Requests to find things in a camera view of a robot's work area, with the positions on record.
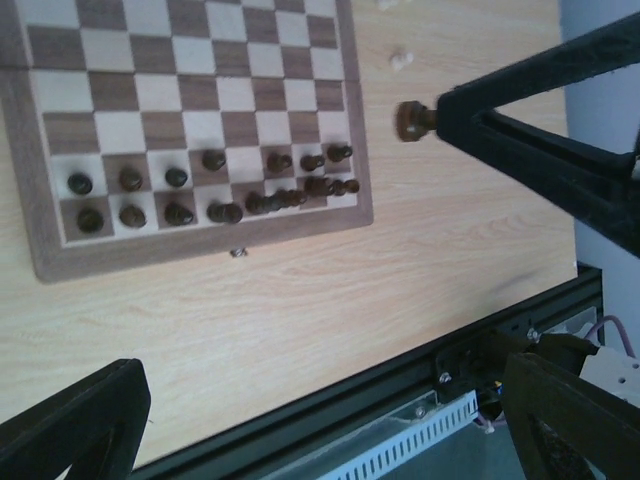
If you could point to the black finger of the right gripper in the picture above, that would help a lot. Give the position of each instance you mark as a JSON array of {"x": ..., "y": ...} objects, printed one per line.
[{"x": 595, "y": 186}]

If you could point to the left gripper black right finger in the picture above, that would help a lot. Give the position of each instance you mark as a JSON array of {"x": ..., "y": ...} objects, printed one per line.
[{"x": 543, "y": 402}]

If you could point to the dark chess piece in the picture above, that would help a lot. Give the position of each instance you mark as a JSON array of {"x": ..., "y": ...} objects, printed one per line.
[
  {"x": 343, "y": 187},
  {"x": 213, "y": 160},
  {"x": 310, "y": 163},
  {"x": 90, "y": 221},
  {"x": 224, "y": 213},
  {"x": 132, "y": 216},
  {"x": 176, "y": 177},
  {"x": 414, "y": 120},
  {"x": 319, "y": 187},
  {"x": 177, "y": 215},
  {"x": 257, "y": 204},
  {"x": 130, "y": 179},
  {"x": 290, "y": 198},
  {"x": 80, "y": 184},
  {"x": 278, "y": 163},
  {"x": 338, "y": 153}
]

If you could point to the white slotted cable duct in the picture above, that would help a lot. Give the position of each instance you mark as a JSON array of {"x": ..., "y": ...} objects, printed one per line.
[{"x": 413, "y": 439}]

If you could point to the wooden chessboard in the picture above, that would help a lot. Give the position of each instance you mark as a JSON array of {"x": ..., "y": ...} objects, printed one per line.
[{"x": 97, "y": 86}]

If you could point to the black aluminium frame rail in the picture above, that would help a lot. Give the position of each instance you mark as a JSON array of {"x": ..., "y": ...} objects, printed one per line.
[{"x": 468, "y": 360}]

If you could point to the metal chessboard clasp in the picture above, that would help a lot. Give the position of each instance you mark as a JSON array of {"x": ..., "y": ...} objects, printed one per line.
[{"x": 238, "y": 252}]

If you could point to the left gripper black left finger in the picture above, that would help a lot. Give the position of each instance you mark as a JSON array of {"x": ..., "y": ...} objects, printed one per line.
[{"x": 89, "y": 430}]

